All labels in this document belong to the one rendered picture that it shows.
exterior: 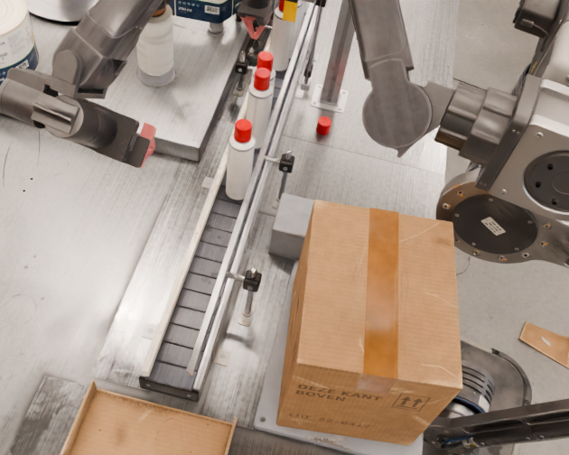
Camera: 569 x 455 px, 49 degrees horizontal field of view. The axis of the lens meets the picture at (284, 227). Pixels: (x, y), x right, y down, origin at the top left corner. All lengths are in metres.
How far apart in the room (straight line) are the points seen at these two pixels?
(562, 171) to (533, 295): 1.83
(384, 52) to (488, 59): 2.72
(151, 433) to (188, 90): 0.82
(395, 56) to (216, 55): 0.99
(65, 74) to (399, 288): 0.57
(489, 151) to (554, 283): 1.92
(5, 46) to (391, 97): 1.03
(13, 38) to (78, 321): 0.66
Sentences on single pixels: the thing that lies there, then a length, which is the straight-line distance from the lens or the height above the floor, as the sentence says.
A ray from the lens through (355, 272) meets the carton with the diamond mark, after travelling 0.99.
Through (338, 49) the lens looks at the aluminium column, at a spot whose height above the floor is 1.00.
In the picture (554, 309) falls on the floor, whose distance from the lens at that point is 2.56.
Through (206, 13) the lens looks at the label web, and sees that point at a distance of 1.71.
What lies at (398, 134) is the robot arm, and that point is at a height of 1.45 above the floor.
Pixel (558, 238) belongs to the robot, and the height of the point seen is 1.16.
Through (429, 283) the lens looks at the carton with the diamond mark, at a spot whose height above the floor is 1.12.
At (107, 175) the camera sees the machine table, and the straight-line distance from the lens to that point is 1.46.
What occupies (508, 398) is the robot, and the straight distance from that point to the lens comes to 2.02.
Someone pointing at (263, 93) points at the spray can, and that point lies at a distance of 1.33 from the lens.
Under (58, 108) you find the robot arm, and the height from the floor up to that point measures 1.33.
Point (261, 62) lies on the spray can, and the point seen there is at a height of 1.08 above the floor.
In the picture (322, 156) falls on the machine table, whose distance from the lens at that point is 1.53.
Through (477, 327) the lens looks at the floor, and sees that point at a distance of 2.38.
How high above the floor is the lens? 1.94
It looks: 53 degrees down
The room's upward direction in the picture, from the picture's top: 11 degrees clockwise
